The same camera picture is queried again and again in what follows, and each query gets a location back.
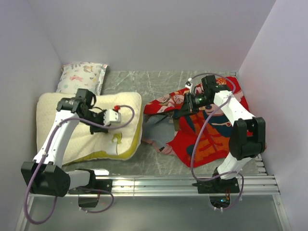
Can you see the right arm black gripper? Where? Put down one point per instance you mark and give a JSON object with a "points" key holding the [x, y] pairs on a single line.
{"points": [[189, 107]]}

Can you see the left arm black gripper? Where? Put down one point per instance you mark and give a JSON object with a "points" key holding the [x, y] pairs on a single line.
{"points": [[99, 129]]}

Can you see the red cartoon pillowcase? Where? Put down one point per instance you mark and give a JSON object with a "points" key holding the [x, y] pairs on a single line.
{"points": [[184, 137]]}

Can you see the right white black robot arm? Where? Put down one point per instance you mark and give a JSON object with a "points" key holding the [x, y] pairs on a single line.
{"points": [[248, 133]]}

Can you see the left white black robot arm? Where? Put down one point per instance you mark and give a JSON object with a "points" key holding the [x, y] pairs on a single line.
{"points": [[44, 174]]}

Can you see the floral patterned small pillow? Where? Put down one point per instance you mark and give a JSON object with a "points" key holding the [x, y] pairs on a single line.
{"points": [[82, 75]]}

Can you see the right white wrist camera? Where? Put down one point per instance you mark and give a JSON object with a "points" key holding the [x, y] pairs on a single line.
{"points": [[188, 84]]}

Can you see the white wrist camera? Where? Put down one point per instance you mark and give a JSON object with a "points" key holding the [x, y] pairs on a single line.
{"points": [[112, 116], [188, 84]]}

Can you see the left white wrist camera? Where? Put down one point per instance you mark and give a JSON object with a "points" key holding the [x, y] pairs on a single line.
{"points": [[112, 116]]}

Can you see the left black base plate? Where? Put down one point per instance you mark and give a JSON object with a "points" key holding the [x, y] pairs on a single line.
{"points": [[99, 187]]}

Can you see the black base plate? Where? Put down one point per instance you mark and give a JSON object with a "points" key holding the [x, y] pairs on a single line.
{"points": [[99, 187], [217, 186]]}

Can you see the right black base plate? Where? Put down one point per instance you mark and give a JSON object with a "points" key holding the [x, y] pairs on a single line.
{"points": [[217, 186]]}

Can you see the aluminium rail frame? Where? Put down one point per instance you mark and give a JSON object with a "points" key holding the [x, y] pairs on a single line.
{"points": [[153, 191]]}

